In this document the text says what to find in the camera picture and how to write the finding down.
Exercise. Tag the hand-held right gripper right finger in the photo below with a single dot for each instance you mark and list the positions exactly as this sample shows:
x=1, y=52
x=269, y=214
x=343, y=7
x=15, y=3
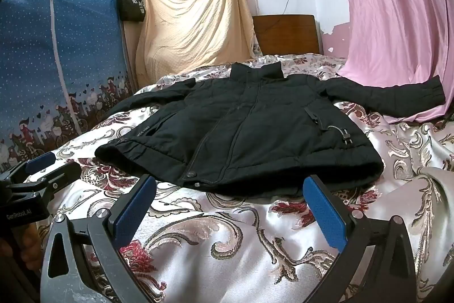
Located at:
x=328, y=214

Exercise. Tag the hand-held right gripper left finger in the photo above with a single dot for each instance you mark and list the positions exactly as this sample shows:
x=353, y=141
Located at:
x=130, y=212

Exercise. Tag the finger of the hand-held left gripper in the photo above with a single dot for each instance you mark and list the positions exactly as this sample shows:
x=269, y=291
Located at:
x=40, y=163
x=58, y=179

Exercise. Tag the black padded jacket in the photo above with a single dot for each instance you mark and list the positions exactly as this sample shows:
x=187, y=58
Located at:
x=248, y=118

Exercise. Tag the person's left hand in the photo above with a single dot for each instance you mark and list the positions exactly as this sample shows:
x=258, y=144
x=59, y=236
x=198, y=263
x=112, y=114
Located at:
x=31, y=246

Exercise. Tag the floral satin bedspread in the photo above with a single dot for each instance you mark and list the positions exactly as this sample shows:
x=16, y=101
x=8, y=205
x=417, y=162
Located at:
x=220, y=235

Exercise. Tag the blue printed fabric wardrobe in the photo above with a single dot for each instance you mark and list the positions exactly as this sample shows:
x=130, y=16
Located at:
x=32, y=58

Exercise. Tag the brown wooden board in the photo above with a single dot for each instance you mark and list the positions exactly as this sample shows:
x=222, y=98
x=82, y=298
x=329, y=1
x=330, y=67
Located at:
x=129, y=47

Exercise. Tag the black tote bag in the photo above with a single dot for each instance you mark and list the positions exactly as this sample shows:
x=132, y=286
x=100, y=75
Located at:
x=129, y=7

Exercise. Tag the brown wooden headboard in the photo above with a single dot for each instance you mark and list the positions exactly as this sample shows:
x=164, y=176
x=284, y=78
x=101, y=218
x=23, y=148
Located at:
x=287, y=35

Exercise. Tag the beige hanging cloth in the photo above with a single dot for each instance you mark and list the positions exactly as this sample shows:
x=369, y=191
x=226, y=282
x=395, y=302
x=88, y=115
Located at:
x=191, y=26

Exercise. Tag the pink curtain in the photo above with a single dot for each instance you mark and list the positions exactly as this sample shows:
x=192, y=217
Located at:
x=397, y=12

